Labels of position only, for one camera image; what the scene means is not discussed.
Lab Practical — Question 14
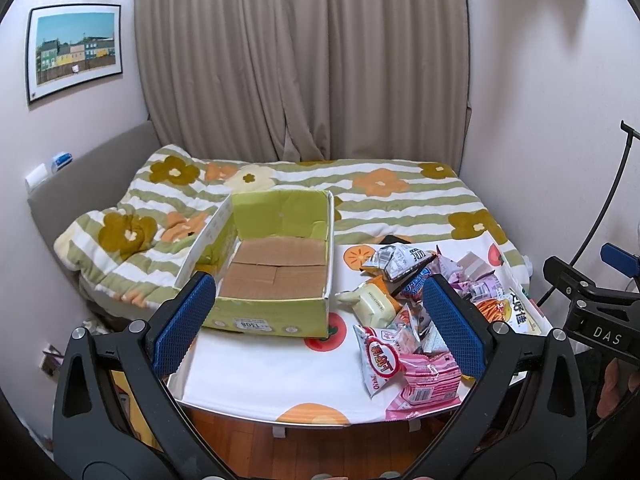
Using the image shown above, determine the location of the purple snack bag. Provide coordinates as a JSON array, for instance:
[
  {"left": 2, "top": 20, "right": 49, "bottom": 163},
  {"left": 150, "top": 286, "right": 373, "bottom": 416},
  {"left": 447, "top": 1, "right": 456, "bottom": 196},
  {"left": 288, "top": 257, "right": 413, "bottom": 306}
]
[{"left": 449, "top": 252, "right": 506, "bottom": 304}]

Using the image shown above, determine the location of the person's right hand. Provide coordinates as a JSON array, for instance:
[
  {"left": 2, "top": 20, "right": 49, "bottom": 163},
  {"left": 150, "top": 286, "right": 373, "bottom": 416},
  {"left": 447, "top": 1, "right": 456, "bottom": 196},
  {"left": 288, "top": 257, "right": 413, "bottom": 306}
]
[{"left": 597, "top": 359, "right": 622, "bottom": 419}]

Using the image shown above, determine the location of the orange sticks snack bag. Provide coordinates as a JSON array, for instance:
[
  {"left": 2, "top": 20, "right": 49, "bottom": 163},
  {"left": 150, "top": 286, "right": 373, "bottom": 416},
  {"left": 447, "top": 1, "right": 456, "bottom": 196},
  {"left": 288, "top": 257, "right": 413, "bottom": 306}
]
[{"left": 475, "top": 292, "right": 541, "bottom": 335}]

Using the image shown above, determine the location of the pink wafer snack pack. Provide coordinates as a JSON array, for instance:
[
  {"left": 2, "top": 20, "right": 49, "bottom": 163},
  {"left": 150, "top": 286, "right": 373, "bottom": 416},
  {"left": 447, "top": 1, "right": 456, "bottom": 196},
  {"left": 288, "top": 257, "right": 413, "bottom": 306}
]
[{"left": 385, "top": 352, "right": 461, "bottom": 422}]

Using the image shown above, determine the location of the white persimmon print tablecloth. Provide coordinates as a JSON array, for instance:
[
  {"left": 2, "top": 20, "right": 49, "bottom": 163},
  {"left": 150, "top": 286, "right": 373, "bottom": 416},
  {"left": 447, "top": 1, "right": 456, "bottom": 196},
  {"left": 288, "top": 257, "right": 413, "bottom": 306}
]
[{"left": 167, "top": 239, "right": 554, "bottom": 427}]

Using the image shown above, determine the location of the red white snack bag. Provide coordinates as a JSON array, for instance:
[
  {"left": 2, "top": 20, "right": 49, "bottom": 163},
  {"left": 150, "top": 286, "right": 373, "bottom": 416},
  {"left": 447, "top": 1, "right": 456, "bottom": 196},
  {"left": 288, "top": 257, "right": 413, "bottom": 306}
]
[{"left": 354, "top": 325, "right": 401, "bottom": 398}]

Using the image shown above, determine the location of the floral striped green blanket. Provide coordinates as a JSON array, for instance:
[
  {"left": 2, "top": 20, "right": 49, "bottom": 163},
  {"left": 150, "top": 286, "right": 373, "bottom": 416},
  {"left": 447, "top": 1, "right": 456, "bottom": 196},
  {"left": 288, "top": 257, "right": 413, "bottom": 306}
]
[{"left": 53, "top": 144, "right": 529, "bottom": 309}]

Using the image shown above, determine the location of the silver Tatre snack bag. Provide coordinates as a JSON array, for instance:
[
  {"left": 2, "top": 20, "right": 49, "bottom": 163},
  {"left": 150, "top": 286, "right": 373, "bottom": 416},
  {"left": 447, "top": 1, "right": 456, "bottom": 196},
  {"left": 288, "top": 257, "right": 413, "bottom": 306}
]
[{"left": 360, "top": 243, "right": 436, "bottom": 282}]

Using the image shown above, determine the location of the cream yellow snack pack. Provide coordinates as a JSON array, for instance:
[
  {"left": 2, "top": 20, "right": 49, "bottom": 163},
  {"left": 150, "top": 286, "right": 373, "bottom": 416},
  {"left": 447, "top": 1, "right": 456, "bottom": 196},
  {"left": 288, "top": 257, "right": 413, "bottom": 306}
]
[{"left": 335, "top": 283, "right": 401, "bottom": 328}]

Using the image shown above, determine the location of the green cardboard box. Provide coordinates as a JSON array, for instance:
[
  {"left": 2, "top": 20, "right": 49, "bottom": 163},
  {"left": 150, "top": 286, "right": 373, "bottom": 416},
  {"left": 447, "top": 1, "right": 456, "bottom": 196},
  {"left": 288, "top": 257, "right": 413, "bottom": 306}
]
[{"left": 175, "top": 188, "right": 334, "bottom": 338}]

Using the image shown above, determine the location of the grey bed headboard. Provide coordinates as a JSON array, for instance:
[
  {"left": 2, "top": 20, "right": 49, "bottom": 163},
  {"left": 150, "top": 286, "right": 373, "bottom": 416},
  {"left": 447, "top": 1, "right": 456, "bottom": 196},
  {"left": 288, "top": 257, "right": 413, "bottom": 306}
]
[{"left": 27, "top": 120, "right": 163, "bottom": 256}]

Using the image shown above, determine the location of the blue white object on headboard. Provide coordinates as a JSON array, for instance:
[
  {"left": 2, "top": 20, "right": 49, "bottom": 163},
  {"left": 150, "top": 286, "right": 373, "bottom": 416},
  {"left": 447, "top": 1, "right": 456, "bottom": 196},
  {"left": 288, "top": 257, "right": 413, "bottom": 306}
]
[{"left": 51, "top": 152, "right": 73, "bottom": 174}]

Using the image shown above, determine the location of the framed houses picture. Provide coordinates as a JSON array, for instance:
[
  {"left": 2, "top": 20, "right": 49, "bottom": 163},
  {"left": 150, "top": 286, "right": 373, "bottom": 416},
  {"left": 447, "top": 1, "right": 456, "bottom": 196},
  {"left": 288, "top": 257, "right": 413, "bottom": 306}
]
[{"left": 25, "top": 3, "right": 122, "bottom": 104}]

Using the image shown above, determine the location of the beige curtain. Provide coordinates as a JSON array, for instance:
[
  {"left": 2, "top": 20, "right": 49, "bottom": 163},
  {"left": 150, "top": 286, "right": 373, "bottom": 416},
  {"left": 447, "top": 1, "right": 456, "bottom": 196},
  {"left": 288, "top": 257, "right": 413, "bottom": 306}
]
[{"left": 134, "top": 0, "right": 471, "bottom": 168}]

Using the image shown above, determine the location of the black cable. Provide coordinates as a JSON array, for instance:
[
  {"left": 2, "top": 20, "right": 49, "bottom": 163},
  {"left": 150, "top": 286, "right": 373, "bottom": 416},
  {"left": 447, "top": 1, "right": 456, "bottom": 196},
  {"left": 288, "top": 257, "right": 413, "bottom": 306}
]
[{"left": 534, "top": 120, "right": 640, "bottom": 307}]

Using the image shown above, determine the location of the white wall switch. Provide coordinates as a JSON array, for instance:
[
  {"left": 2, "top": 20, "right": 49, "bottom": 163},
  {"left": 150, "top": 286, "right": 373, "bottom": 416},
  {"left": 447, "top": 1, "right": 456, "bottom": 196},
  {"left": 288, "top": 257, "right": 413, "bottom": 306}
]
[{"left": 25, "top": 162, "right": 50, "bottom": 193}]

